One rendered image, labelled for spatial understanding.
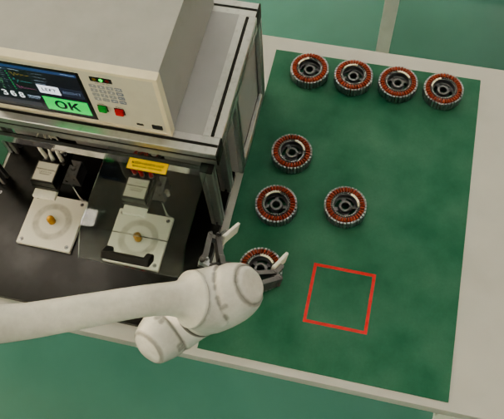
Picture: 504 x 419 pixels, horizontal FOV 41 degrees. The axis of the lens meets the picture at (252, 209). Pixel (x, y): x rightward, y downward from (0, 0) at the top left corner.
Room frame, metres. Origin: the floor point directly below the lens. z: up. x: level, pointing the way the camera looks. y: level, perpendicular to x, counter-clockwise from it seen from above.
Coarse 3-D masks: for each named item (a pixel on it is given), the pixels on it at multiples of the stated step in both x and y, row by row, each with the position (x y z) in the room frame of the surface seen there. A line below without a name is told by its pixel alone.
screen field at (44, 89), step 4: (36, 84) 0.90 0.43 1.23; (40, 88) 0.90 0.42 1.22; (44, 88) 0.90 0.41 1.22; (48, 88) 0.89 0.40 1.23; (52, 88) 0.89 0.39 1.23; (56, 88) 0.89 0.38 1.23; (60, 88) 0.88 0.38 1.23; (44, 92) 0.90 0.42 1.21; (48, 92) 0.90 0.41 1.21; (52, 92) 0.89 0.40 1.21; (56, 92) 0.89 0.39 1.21; (60, 92) 0.89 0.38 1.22; (64, 92) 0.88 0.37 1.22; (68, 92) 0.88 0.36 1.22; (72, 92) 0.88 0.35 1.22; (76, 92) 0.87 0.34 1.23; (80, 92) 0.87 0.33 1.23; (68, 96) 0.88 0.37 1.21; (72, 96) 0.88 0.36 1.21; (76, 96) 0.88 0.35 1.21; (80, 96) 0.87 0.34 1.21
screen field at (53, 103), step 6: (42, 96) 0.90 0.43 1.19; (48, 96) 0.90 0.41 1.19; (48, 102) 0.90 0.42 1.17; (54, 102) 0.90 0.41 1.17; (60, 102) 0.89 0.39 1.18; (66, 102) 0.89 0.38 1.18; (72, 102) 0.88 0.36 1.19; (78, 102) 0.88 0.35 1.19; (54, 108) 0.90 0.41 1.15; (60, 108) 0.89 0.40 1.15; (66, 108) 0.89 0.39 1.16; (72, 108) 0.88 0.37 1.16; (78, 108) 0.88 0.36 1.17; (84, 108) 0.87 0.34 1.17; (84, 114) 0.88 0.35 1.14; (90, 114) 0.87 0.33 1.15
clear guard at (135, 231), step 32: (160, 160) 0.78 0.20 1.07; (192, 160) 0.77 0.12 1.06; (96, 192) 0.72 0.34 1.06; (128, 192) 0.71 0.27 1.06; (160, 192) 0.70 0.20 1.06; (192, 192) 0.69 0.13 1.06; (96, 224) 0.64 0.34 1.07; (128, 224) 0.63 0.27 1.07; (160, 224) 0.62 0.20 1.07; (96, 256) 0.59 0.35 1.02; (160, 256) 0.56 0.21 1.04
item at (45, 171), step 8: (40, 160) 0.91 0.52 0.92; (48, 160) 0.92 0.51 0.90; (56, 160) 0.92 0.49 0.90; (40, 168) 0.89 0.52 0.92; (48, 168) 0.88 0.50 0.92; (56, 168) 0.88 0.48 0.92; (64, 168) 0.89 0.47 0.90; (72, 168) 0.93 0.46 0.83; (32, 176) 0.86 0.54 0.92; (40, 176) 0.86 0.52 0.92; (48, 176) 0.86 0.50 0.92; (56, 176) 0.86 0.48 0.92; (64, 176) 0.88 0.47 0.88; (32, 184) 0.85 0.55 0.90; (40, 184) 0.85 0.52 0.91; (48, 184) 0.84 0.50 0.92; (56, 184) 0.84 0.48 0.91; (40, 192) 0.84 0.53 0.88; (48, 192) 0.84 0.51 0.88; (56, 192) 0.83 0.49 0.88
